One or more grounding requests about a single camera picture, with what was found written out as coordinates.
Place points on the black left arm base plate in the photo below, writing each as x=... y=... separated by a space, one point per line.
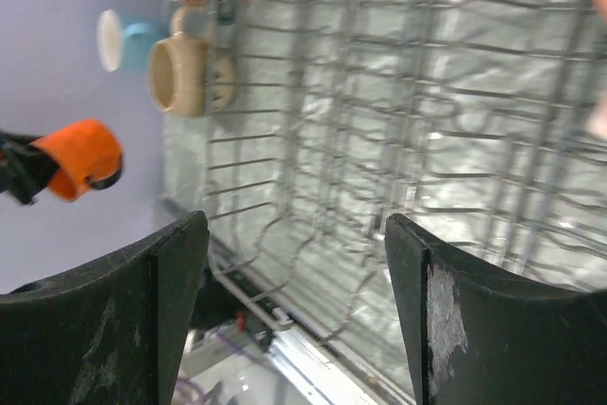
x=215 y=306

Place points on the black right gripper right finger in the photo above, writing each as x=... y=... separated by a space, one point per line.
x=475 y=333

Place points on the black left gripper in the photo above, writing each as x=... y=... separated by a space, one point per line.
x=25 y=169

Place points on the orange mug black handle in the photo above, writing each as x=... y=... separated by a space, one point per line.
x=88 y=156

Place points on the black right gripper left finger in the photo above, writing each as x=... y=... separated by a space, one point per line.
x=111 y=331

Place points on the beige brown mug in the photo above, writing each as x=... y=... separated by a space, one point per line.
x=188 y=77

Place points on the light blue mug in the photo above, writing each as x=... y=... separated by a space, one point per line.
x=124 y=41

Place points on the metal wire dish rack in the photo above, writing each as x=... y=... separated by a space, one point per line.
x=468 y=116

